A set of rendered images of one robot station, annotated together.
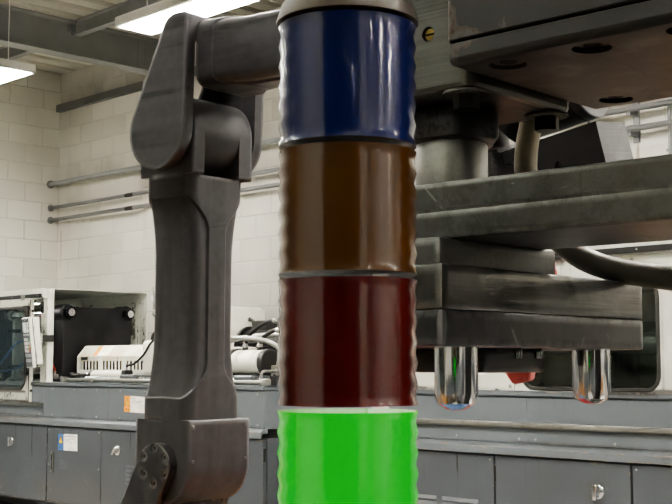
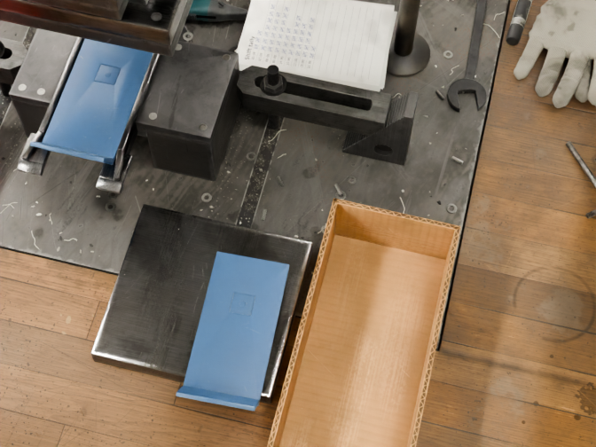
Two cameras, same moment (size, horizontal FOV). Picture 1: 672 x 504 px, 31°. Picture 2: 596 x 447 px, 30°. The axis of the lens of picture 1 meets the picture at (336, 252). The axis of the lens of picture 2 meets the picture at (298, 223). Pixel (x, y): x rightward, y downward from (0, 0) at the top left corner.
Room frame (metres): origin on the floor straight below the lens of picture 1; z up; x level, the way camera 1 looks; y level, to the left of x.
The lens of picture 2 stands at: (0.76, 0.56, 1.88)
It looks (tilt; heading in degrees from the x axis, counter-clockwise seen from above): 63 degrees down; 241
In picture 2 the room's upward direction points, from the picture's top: 1 degrees clockwise
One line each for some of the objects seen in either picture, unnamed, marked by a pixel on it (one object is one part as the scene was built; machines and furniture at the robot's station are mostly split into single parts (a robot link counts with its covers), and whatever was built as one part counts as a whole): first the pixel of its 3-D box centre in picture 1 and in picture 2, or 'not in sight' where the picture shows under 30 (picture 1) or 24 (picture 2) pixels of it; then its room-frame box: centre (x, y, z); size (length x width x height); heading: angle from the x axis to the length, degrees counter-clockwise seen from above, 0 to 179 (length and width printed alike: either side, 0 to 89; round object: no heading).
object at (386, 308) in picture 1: (347, 342); not in sight; (0.33, 0.00, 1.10); 0.04 x 0.04 x 0.03
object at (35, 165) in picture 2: not in sight; (42, 139); (0.72, -0.03, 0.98); 0.07 x 0.02 x 0.01; 48
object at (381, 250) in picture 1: (347, 214); not in sight; (0.33, 0.00, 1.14); 0.04 x 0.04 x 0.03
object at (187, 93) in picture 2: not in sight; (125, 75); (0.62, -0.06, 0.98); 0.20 x 0.10 x 0.01; 138
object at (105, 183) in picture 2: not in sight; (120, 156); (0.66, 0.02, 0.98); 0.07 x 0.02 x 0.01; 48
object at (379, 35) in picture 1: (347, 88); not in sight; (0.33, 0.00, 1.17); 0.04 x 0.04 x 0.03
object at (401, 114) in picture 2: not in sight; (379, 123); (0.41, 0.08, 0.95); 0.06 x 0.03 x 0.09; 138
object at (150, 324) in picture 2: not in sight; (205, 300); (0.64, 0.16, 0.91); 0.17 x 0.16 x 0.02; 138
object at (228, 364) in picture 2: not in sight; (235, 327); (0.63, 0.21, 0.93); 0.15 x 0.07 x 0.03; 51
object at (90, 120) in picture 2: not in sight; (96, 92); (0.65, -0.04, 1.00); 0.15 x 0.07 x 0.03; 48
